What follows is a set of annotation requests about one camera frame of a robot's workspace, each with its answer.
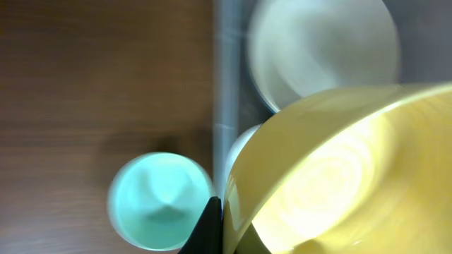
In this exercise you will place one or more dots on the white small bowl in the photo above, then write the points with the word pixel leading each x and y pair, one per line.
pixel 237 147

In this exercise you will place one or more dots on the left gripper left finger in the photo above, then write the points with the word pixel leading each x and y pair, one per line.
pixel 206 238

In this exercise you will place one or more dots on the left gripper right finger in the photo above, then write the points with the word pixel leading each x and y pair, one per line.
pixel 250 243

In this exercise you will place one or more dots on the beige bowl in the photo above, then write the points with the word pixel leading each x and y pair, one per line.
pixel 296 48

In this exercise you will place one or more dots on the mint green small bowl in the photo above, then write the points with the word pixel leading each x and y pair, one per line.
pixel 156 199

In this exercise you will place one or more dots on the yellow small bowl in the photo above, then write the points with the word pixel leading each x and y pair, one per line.
pixel 353 170

